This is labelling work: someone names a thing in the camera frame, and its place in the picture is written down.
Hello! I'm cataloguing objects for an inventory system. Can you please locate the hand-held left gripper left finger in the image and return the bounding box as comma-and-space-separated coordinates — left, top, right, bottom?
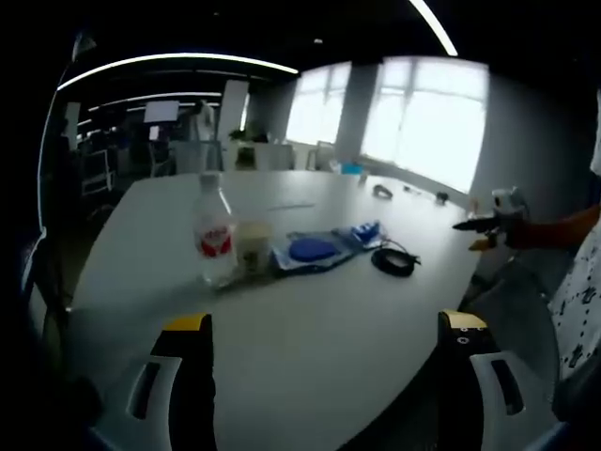
86, 312, 218, 451

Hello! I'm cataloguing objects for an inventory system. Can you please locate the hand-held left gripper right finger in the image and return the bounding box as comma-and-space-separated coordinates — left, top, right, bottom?
436, 307, 569, 451

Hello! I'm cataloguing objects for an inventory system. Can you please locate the black cable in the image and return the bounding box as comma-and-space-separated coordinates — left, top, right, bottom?
370, 237, 422, 278

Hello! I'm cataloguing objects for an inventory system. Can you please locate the clear water bottle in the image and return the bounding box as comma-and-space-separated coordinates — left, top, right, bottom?
192, 172, 240, 288

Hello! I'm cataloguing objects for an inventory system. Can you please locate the white paper cup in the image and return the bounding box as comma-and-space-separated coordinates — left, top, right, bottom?
236, 220, 274, 273

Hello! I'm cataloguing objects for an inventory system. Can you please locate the clear blue wipes pack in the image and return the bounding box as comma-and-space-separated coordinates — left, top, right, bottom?
270, 226, 366, 274

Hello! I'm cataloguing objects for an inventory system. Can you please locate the grey chair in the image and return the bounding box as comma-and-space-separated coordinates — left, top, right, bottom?
462, 260, 562, 377

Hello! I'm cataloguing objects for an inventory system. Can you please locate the white patterned shirt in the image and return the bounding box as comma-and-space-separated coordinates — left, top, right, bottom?
547, 84, 601, 381

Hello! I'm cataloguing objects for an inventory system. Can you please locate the large window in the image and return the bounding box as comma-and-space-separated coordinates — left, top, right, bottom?
359, 55, 489, 194

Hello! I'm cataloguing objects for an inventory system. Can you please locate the white table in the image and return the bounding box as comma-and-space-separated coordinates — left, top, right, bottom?
65, 169, 483, 451

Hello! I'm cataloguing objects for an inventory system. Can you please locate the ceiling light strip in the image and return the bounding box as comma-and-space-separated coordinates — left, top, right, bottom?
86, 91, 222, 113
407, 0, 459, 55

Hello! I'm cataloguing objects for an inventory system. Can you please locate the narrow window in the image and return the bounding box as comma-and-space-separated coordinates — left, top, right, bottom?
285, 63, 353, 146

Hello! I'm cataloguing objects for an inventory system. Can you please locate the white cabinet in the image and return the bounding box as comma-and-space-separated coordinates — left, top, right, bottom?
234, 142, 295, 171

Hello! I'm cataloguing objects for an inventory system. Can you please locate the grey partition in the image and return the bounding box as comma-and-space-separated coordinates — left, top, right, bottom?
171, 139, 223, 174

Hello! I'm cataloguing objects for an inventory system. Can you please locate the green potted plant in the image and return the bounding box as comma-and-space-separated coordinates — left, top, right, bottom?
228, 120, 260, 142

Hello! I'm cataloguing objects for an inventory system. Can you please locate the white pillar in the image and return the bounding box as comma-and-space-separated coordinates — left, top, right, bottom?
220, 79, 250, 147

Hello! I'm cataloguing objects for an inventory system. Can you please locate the hanging display screen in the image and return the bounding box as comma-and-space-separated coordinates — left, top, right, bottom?
144, 101, 180, 124

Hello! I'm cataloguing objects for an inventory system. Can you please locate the long curved ceiling light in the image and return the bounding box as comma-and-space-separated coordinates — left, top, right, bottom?
55, 52, 301, 91

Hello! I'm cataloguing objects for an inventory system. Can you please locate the white office desk frame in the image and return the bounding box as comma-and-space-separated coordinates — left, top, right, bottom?
82, 149, 116, 187

